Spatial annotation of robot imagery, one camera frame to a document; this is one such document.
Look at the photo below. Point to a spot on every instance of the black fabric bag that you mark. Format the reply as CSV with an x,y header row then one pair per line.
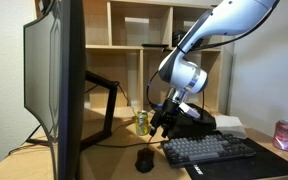
x,y
190,126

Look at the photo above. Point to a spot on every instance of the crushed red soda can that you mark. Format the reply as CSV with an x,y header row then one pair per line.
x,y
285,136

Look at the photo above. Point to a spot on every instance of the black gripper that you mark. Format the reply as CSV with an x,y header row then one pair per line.
x,y
166,116

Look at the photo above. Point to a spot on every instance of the black round-base stand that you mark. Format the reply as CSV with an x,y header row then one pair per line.
x,y
204,119

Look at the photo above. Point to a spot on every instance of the yellow green soda can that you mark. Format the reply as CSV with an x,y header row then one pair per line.
x,y
142,124

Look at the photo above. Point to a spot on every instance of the black curved monitor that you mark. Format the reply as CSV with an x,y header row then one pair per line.
x,y
67,83

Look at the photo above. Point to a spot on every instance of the black mouse pad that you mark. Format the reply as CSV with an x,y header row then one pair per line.
x,y
257,165

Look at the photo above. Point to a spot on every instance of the flat black device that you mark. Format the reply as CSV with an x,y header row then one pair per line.
x,y
154,45

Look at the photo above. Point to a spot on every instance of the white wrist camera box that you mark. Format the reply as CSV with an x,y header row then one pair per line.
x,y
189,110

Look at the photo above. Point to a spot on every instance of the grey black keyboard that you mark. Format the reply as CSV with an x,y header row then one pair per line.
x,y
207,150

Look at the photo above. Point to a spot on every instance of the wooden cubby shelf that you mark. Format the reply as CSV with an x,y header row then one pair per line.
x,y
130,33

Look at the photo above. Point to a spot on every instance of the black computer mouse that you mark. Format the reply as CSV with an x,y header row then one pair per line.
x,y
144,161

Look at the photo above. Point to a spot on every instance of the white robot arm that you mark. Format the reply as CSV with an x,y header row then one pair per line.
x,y
184,73

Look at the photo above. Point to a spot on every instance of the black monitor stand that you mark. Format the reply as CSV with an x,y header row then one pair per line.
x,y
110,106

